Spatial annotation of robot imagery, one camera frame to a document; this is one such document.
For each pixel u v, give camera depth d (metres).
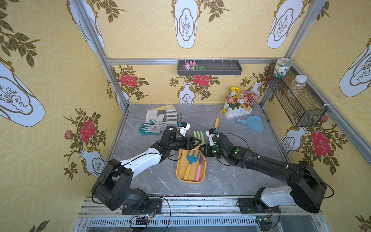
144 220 0.71
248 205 0.73
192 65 0.88
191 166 0.87
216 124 1.06
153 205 0.73
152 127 1.06
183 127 0.76
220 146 0.64
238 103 1.01
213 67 0.92
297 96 0.76
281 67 0.85
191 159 0.89
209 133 0.76
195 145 0.76
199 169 0.84
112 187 0.43
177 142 0.72
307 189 0.42
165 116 1.13
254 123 1.10
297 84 0.72
